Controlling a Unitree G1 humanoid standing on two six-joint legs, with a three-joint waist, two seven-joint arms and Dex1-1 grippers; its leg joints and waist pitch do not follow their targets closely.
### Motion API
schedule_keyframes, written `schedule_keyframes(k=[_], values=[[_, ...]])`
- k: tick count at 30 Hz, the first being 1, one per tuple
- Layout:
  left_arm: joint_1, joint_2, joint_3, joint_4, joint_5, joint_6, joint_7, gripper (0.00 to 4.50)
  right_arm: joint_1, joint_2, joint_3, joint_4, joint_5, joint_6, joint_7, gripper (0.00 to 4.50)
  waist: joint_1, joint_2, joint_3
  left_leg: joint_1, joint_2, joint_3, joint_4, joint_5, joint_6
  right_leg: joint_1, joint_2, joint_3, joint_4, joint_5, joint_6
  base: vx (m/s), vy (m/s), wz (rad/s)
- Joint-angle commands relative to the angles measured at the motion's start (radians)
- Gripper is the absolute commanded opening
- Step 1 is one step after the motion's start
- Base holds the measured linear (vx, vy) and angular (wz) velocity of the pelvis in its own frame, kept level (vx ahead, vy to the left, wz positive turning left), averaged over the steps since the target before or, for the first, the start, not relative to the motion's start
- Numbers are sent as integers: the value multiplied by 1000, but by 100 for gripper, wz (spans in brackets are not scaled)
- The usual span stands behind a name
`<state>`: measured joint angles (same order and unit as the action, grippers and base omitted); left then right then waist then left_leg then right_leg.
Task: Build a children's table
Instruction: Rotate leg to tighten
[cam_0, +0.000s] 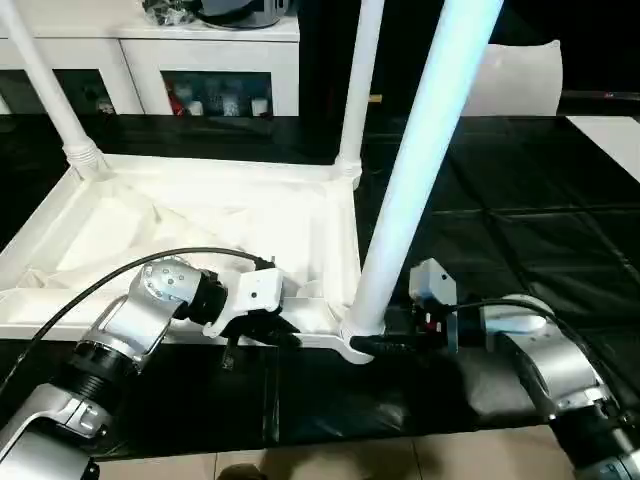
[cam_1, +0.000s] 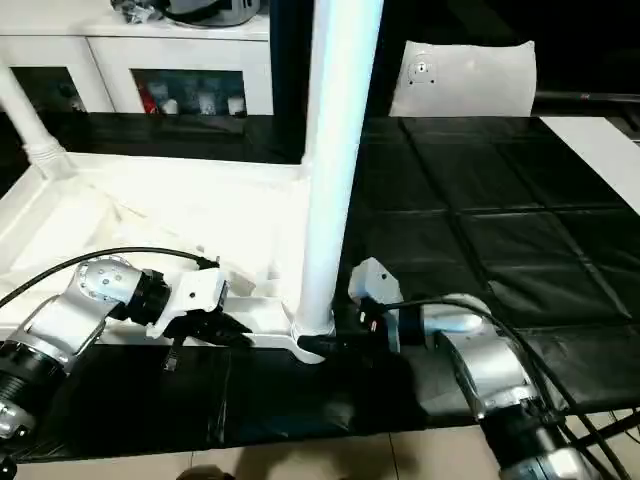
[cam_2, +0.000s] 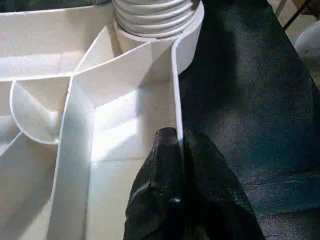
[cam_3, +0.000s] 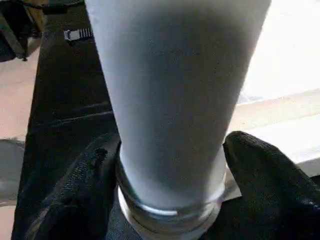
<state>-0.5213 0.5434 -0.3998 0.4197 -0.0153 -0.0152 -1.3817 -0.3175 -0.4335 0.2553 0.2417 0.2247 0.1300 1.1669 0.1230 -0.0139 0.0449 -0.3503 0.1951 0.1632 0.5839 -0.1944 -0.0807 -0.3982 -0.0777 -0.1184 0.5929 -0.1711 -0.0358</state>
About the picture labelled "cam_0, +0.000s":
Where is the white plastic table top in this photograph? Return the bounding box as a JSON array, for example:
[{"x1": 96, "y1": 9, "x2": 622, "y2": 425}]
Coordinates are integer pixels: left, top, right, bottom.
[{"x1": 0, "y1": 152, "x2": 377, "y2": 367}]

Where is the white plastic table leg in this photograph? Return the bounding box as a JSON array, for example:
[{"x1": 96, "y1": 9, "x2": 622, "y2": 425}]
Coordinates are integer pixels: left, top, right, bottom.
[
  {"x1": 0, "y1": 0, "x2": 107, "y2": 183},
  {"x1": 335, "y1": 0, "x2": 387, "y2": 187},
  {"x1": 342, "y1": 0, "x2": 507, "y2": 341}
]

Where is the black robot foot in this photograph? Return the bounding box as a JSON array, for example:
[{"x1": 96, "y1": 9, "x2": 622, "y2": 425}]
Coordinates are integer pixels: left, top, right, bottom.
[{"x1": 215, "y1": 466, "x2": 269, "y2": 480}]

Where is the black work mat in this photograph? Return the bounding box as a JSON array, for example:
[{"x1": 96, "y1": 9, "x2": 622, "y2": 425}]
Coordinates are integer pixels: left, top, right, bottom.
[{"x1": 0, "y1": 112, "x2": 640, "y2": 463}]

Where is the small red item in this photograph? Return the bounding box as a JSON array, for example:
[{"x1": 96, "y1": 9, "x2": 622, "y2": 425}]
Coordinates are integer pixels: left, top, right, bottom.
[{"x1": 166, "y1": 84, "x2": 189, "y2": 117}]

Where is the white plastic bag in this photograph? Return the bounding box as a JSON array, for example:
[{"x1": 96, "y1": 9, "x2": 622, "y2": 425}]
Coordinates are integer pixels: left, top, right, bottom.
[{"x1": 468, "y1": 40, "x2": 564, "y2": 119}]

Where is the grey bag on cabinet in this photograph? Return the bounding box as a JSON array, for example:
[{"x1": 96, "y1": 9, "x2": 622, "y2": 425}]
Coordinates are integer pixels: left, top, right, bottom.
[{"x1": 195, "y1": 0, "x2": 300, "y2": 29}]

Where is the white cabinet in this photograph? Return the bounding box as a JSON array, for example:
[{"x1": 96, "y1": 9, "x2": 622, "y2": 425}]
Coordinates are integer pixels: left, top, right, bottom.
[{"x1": 0, "y1": 0, "x2": 301, "y2": 119}]

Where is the grey clutter pile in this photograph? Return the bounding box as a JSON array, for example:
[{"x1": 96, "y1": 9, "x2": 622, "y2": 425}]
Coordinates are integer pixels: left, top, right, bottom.
[{"x1": 142, "y1": 0, "x2": 203, "y2": 27}]

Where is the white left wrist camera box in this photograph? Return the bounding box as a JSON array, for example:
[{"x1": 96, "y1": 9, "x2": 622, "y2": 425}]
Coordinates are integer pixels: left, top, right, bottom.
[{"x1": 204, "y1": 268, "x2": 287, "y2": 341}]

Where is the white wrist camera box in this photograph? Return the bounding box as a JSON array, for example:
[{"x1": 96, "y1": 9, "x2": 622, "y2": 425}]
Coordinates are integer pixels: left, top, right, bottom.
[
  {"x1": 408, "y1": 258, "x2": 460, "y2": 327},
  {"x1": 204, "y1": 268, "x2": 287, "y2": 341}
]

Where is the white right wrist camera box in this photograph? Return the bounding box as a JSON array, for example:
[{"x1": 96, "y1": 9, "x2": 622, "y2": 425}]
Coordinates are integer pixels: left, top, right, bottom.
[{"x1": 408, "y1": 258, "x2": 460, "y2": 327}]

